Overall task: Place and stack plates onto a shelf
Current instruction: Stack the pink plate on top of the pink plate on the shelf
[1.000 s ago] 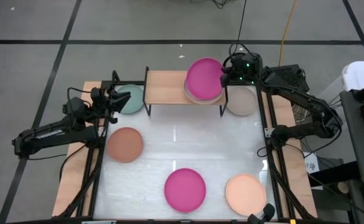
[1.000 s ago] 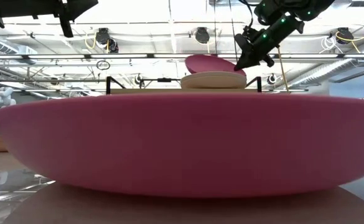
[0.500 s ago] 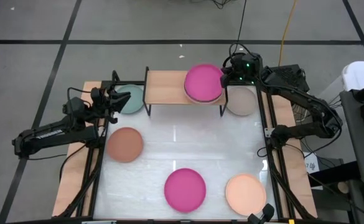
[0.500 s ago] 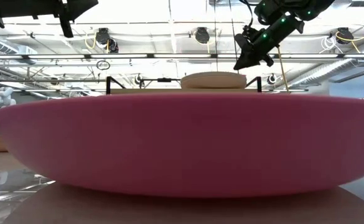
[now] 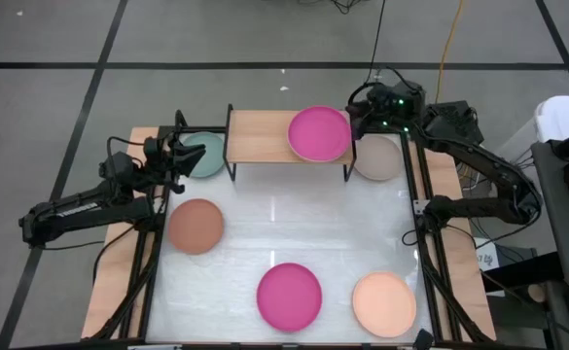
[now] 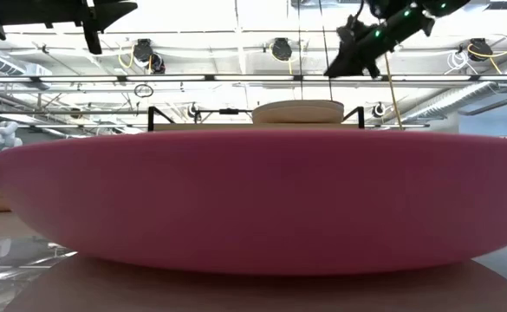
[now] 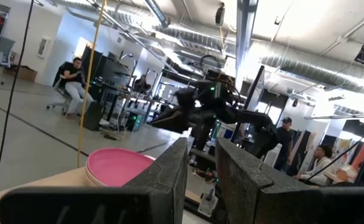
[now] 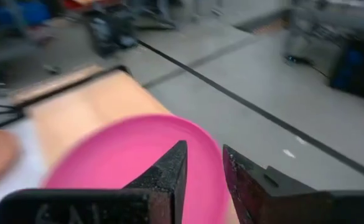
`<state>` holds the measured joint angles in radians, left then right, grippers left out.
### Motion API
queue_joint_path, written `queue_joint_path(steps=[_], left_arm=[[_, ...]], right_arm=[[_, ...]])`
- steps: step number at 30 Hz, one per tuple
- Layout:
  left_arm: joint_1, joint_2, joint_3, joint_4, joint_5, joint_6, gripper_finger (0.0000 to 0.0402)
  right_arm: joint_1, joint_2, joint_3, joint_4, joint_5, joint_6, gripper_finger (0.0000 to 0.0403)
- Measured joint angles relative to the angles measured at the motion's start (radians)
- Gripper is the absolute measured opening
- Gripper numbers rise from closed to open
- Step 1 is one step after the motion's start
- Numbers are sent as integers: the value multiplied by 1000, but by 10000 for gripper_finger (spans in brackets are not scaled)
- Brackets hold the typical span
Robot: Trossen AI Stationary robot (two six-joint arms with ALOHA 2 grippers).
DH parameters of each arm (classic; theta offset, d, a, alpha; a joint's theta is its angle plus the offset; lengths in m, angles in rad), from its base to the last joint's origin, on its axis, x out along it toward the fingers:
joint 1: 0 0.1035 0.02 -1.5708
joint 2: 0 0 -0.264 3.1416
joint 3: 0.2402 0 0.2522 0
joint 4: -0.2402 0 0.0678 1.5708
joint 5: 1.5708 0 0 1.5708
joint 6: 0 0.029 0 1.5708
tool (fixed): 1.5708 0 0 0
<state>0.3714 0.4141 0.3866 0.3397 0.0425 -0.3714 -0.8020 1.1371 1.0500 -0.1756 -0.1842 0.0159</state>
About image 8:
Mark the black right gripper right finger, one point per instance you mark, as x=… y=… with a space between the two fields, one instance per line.
x=262 y=199

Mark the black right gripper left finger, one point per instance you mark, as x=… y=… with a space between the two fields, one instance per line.
x=156 y=189

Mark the pink plate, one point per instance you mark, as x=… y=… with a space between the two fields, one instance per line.
x=122 y=155

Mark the dark blue cabinet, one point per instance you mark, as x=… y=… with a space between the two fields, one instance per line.
x=359 y=71

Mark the black wheeled cart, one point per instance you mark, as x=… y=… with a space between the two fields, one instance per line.
x=110 y=31

